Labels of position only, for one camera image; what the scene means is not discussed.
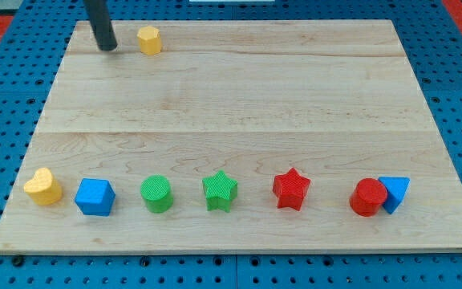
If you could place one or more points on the red cylinder block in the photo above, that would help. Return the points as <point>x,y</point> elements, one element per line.
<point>368,196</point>

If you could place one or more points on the blue cube block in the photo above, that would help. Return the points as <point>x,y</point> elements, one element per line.
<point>95,197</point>

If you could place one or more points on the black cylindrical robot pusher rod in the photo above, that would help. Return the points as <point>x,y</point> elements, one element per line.
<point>100,21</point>

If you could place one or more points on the red star block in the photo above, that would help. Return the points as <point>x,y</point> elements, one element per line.
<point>290,189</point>

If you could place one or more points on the green star block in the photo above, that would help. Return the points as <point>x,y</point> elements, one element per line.
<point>220,191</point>

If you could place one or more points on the light wooden board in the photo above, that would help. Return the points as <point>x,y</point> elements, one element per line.
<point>335,99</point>

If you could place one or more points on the yellow heart block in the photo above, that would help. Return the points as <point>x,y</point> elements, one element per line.
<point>43,188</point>

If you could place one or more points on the green cylinder block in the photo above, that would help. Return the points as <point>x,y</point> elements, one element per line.
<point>157,193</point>

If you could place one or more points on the yellow hexagon block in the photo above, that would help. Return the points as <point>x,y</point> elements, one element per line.
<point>149,39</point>

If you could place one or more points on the blue triangle block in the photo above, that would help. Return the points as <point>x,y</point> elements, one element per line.
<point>396,190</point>

